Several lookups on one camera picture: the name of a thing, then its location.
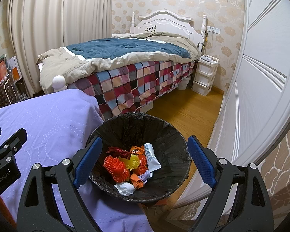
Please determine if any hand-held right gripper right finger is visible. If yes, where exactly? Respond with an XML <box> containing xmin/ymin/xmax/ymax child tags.
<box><xmin>187</xmin><ymin>136</ymin><xmax>275</xmax><ymax>232</ymax></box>

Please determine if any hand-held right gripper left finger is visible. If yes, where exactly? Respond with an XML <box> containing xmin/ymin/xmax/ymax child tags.
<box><xmin>17</xmin><ymin>135</ymin><xmax>103</xmax><ymax>232</ymax></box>

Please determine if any red foam fruit net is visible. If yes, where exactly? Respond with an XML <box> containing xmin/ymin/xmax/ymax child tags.
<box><xmin>103</xmin><ymin>156</ymin><xmax>131</xmax><ymax>183</ymax></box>

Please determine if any dark red wrapper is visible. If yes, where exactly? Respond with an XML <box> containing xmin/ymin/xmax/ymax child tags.
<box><xmin>107</xmin><ymin>146</ymin><xmax>131</xmax><ymax>159</ymax></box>

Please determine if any yellow foam fruit net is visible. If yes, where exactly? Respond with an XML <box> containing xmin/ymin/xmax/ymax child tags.
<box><xmin>118</xmin><ymin>155</ymin><xmax>141</xmax><ymax>172</ymax></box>

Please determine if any white printed paper wrapper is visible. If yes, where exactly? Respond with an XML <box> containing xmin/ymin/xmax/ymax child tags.
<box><xmin>114</xmin><ymin>182</ymin><xmax>136</xmax><ymax>197</ymax></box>

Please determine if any orange plastic bag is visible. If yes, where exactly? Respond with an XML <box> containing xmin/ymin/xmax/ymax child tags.
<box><xmin>130</xmin><ymin>145</ymin><xmax>145</xmax><ymax>156</ymax></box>

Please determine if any white foil packet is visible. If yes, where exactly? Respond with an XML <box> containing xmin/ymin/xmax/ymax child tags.
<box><xmin>144</xmin><ymin>143</ymin><xmax>161</xmax><ymax>172</ymax></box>

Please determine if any small orange paper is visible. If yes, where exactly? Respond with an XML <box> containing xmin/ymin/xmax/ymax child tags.
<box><xmin>130</xmin><ymin>174</ymin><xmax>145</xmax><ymax>189</ymax></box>

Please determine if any red plastic bag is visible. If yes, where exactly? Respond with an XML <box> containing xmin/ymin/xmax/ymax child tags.
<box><xmin>133</xmin><ymin>155</ymin><xmax>148</xmax><ymax>174</ymax></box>

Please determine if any lavender paper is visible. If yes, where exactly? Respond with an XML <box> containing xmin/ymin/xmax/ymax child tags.
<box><xmin>136</xmin><ymin>170</ymin><xmax>153</xmax><ymax>182</ymax></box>

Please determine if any bin with black liner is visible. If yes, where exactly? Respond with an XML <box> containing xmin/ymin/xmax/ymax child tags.
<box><xmin>86</xmin><ymin>112</ymin><xmax>192</xmax><ymax>207</ymax></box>

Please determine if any purple tablecloth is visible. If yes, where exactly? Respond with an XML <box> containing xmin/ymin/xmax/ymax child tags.
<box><xmin>0</xmin><ymin>89</ymin><xmax>155</xmax><ymax>232</ymax></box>

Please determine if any brown patterned storage bag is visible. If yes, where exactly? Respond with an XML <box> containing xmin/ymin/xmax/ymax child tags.
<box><xmin>0</xmin><ymin>77</ymin><xmax>18</xmax><ymax>109</ymax></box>

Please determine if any white and orange box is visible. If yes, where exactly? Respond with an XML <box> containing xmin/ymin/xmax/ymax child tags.
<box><xmin>6</xmin><ymin>56</ymin><xmax>21</xmax><ymax>78</ymax></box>

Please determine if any white plastic bucket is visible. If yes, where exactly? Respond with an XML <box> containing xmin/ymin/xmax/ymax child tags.
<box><xmin>178</xmin><ymin>76</ymin><xmax>192</xmax><ymax>90</ymax></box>

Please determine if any white plastic drawer cabinet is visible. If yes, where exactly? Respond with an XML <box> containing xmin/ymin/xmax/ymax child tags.
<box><xmin>192</xmin><ymin>55</ymin><xmax>219</xmax><ymax>95</ymax></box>

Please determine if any plaid bedsheet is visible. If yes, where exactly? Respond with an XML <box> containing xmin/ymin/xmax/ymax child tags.
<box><xmin>68</xmin><ymin>59</ymin><xmax>199</xmax><ymax>121</ymax></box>

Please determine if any white door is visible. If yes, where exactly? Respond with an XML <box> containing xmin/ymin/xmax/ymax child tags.
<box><xmin>171</xmin><ymin>0</ymin><xmax>290</xmax><ymax>209</ymax></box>

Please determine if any blue and beige duvet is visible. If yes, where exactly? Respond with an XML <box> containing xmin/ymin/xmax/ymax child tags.
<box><xmin>36</xmin><ymin>32</ymin><xmax>202</xmax><ymax>95</ymax></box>

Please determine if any beige pillow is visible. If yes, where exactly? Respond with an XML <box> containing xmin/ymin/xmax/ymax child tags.
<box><xmin>112</xmin><ymin>33</ymin><xmax>136</xmax><ymax>39</ymax></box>

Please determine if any cream pleated curtain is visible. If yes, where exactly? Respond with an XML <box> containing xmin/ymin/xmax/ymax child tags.
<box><xmin>6</xmin><ymin>0</ymin><xmax>113</xmax><ymax>97</ymax></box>

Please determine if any grey metal folding frame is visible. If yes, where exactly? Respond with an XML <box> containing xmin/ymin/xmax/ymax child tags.
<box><xmin>3</xmin><ymin>57</ymin><xmax>28</xmax><ymax>102</ymax></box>

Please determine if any yellow cable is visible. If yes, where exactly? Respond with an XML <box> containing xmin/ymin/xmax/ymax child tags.
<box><xmin>198</xmin><ymin>31</ymin><xmax>208</xmax><ymax>54</ymax></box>

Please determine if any white wooden bed frame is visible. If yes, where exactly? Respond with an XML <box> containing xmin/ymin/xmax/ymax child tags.
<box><xmin>37</xmin><ymin>9</ymin><xmax>207</xmax><ymax>95</ymax></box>

